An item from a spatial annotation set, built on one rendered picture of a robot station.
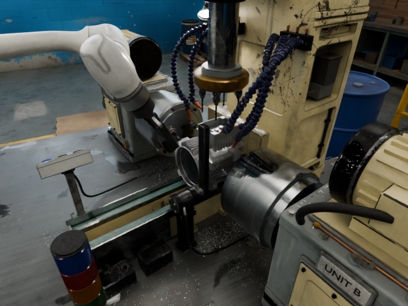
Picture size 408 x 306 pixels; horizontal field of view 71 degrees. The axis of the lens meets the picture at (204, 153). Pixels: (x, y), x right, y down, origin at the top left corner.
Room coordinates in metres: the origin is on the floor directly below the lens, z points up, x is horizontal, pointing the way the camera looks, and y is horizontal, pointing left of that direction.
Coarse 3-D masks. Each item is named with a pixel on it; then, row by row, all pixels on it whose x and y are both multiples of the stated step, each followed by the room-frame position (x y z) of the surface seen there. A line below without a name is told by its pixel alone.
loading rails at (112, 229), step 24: (144, 192) 0.80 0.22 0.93; (168, 192) 0.82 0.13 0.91; (216, 192) 0.83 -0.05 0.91; (96, 216) 0.69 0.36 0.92; (120, 216) 0.71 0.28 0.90; (144, 216) 0.69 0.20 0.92; (168, 216) 0.69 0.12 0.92; (96, 240) 0.59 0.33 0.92; (120, 240) 0.59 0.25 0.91; (144, 240) 0.64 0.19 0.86; (168, 240) 0.69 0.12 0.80; (96, 264) 0.54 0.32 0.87
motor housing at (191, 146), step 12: (192, 144) 0.84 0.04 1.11; (180, 156) 0.91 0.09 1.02; (192, 156) 0.81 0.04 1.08; (216, 156) 0.83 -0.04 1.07; (228, 156) 0.84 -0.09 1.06; (240, 156) 0.87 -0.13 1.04; (180, 168) 0.89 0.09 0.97; (192, 168) 0.91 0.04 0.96; (216, 168) 0.81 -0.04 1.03; (228, 168) 0.83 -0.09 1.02; (192, 180) 0.85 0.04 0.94
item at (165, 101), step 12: (156, 96) 1.15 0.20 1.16; (168, 96) 1.14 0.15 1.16; (156, 108) 1.06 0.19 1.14; (168, 108) 1.04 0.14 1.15; (180, 108) 1.07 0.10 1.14; (192, 108) 1.11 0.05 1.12; (168, 120) 1.03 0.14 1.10; (180, 120) 1.06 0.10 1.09; (192, 120) 1.09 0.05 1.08; (144, 132) 1.05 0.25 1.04; (180, 132) 1.06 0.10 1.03; (192, 132) 1.10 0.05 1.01; (156, 144) 1.00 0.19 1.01; (168, 156) 1.03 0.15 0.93
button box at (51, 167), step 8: (80, 152) 0.83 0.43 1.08; (88, 152) 0.84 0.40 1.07; (48, 160) 0.79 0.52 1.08; (56, 160) 0.78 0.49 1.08; (64, 160) 0.79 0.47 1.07; (72, 160) 0.80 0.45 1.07; (80, 160) 0.81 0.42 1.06; (88, 160) 0.82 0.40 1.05; (40, 168) 0.75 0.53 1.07; (48, 168) 0.76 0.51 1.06; (56, 168) 0.77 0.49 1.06; (64, 168) 0.78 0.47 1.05; (72, 168) 0.79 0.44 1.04; (40, 176) 0.74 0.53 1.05; (48, 176) 0.74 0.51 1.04
